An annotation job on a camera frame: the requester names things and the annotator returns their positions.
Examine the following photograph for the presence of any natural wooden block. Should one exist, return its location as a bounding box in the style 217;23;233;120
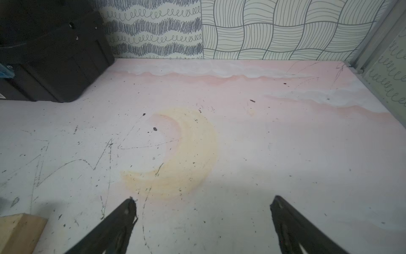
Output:
1;213;48;254

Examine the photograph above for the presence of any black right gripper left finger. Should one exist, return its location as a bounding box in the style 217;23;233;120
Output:
67;197;138;254

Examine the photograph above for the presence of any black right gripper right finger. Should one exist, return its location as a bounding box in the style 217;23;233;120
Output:
270;195;347;254

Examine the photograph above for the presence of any black plastic toolbox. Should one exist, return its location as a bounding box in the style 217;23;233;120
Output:
1;1;115;103

